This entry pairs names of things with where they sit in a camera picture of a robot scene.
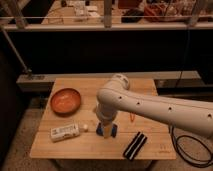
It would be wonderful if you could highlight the white plastic bottle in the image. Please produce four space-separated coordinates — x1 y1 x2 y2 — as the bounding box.
50 123 88 142

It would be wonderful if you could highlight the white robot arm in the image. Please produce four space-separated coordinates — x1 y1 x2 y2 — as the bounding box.
96 74 213 139

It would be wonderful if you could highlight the orange ceramic bowl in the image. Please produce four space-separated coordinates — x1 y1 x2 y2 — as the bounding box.
50 88 81 115

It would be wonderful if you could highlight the blue sponge cloth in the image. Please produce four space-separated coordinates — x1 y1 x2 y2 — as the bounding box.
96 122 117 138

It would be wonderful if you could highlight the orange carrot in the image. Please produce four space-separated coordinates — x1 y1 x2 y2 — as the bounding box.
130 113 135 122

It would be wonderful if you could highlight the wooden table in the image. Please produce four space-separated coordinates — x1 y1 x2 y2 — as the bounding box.
30 79 176 160

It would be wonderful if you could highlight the diagonal metal pole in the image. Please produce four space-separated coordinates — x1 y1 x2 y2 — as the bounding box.
0 26 32 79

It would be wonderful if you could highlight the grey metal rail beam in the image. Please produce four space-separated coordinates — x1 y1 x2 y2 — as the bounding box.
16 70 213 93

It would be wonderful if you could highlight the black cable on floor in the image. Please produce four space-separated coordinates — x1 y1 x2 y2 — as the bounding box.
169 125 213 169

